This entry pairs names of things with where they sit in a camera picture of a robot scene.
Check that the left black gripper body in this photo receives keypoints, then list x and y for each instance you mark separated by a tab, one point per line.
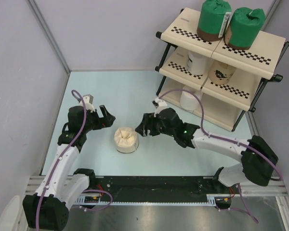
93	121

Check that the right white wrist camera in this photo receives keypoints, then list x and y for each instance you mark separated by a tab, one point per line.
159	105

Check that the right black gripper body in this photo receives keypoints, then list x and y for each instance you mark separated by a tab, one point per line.
157	127

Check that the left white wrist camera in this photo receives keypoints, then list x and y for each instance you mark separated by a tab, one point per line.
87	101

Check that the unwrapped white paper roll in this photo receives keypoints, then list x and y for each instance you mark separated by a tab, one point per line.
188	101

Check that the beige three-tier shelf rack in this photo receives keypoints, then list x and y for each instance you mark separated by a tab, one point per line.
223	105

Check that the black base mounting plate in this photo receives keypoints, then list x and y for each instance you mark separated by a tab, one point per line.
162	189

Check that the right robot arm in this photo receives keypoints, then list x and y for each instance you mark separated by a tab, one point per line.
256	160

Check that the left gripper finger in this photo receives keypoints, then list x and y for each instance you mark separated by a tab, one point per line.
108	120
104	111

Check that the brown paper roll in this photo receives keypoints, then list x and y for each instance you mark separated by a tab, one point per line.
220	73

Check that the aluminium rail frame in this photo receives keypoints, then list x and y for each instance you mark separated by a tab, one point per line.
248	189

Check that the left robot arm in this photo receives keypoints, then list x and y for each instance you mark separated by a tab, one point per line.
48	208

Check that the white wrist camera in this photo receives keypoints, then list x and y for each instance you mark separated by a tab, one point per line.
87	101
159	105

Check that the cream paper roll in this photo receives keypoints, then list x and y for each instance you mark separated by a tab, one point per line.
126	140

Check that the green roll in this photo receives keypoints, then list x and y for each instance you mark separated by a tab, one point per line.
213	20
244	27

